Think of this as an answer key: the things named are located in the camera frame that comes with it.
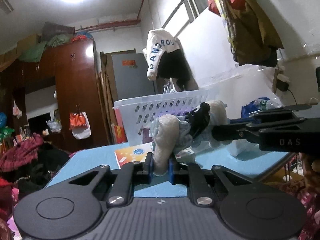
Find beige plush toy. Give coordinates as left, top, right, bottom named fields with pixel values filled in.
left=149, top=100, right=231, bottom=176

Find clear plastic laundry basket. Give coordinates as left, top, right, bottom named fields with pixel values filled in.
left=113, top=88, right=217, bottom=146

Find clear plastic bag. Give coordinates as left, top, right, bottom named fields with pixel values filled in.
left=173, top=121, right=258, bottom=157

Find blue storage box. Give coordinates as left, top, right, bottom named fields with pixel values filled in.
left=241, top=97, right=270, bottom=118

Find orange white booklet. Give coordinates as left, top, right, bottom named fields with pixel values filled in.
left=114, top=143, right=153, bottom=168

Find black power adapter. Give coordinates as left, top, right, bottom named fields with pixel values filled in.
left=276, top=74, right=290, bottom=92

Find black hanging garment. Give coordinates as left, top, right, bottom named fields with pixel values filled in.
left=157, top=49, right=199, bottom=91

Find red-brown wooden wardrobe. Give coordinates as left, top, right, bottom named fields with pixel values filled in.
left=1, top=38, right=111, bottom=152

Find orange white hanging bag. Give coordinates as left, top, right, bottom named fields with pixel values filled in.
left=69, top=112, right=91, bottom=140

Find olive brown hanging bag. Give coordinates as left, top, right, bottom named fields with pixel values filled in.
left=218, top=0, right=284, bottom=68

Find grey metal door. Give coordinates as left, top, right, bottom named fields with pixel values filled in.
left=112, top=53, right=156, bottom=100

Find white jacket blue letters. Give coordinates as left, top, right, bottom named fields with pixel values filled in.
left=143, top=28, right=180, bottom=81

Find maroon clothes pile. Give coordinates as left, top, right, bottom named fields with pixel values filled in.
left=1, top=133, right=44, bottom=173

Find red hanging plastic bag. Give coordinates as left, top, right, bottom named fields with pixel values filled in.
left=208, top=0, right=222, bottom=17

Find red ceiling pipe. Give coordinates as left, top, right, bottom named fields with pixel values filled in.
left=76, top=0, right=145, bottom=32

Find metal clothes rod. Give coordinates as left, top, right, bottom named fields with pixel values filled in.
left=162, top=0, right=197, bottom=29

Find green bag on wardrobe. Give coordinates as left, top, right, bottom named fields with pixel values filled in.
left=18, top=34, right=73, bottom=63

